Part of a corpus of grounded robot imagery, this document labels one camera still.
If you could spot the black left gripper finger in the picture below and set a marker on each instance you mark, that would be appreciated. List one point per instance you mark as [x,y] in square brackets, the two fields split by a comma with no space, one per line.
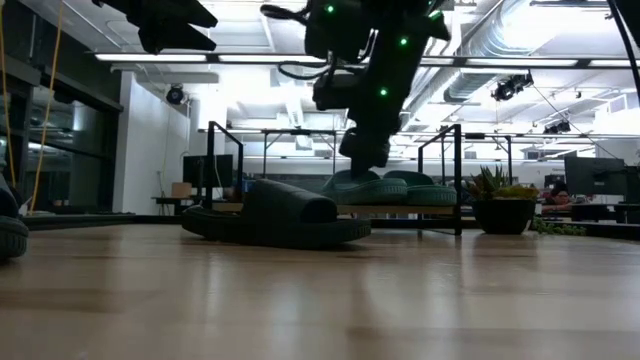
[175,42]
[165,12]

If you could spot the teal rubber slide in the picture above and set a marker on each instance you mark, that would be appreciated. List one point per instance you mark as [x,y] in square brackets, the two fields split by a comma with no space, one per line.
[430,195]
[370,192]

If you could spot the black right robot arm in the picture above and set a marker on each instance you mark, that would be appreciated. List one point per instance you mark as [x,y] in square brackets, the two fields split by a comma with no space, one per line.
[395,60]

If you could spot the black metal wooden shelf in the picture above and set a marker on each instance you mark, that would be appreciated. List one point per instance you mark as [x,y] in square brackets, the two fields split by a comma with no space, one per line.
[457,180]

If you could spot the long ceiling light strip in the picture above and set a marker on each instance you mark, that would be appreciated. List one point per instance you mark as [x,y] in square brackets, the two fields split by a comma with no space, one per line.
[150,57]

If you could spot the round black ceiling speaker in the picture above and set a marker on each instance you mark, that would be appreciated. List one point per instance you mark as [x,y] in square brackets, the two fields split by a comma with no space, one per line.
[175,94]

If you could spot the black pot with succulents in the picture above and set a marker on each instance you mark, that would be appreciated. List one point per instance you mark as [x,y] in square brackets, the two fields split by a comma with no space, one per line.
[502,217]

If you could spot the brown cardboard box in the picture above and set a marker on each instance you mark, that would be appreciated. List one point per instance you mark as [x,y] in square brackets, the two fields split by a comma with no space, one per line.
[181,190]

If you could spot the black ceiling spotlight cluster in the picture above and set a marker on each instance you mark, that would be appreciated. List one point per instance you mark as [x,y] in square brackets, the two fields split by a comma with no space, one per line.
[510,87]

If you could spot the dark background desk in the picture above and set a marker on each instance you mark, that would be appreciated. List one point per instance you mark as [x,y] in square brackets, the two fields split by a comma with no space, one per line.
[170,200]

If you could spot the black ceiling spotlights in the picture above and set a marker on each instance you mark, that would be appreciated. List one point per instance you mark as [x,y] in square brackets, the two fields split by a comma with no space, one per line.
[557,127]

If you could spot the person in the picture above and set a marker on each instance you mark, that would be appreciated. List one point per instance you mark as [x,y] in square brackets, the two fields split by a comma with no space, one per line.
[559,192]

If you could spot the trailing green plant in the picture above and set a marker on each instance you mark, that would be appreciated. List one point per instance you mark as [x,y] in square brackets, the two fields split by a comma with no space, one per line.
[555,229]

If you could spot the black metal background frame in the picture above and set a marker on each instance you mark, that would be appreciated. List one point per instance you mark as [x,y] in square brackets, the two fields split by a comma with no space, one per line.
[265,150]
[509,160]

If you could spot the silver ventilation duct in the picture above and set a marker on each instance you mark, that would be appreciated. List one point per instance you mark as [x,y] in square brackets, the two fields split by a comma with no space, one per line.
[470,85]

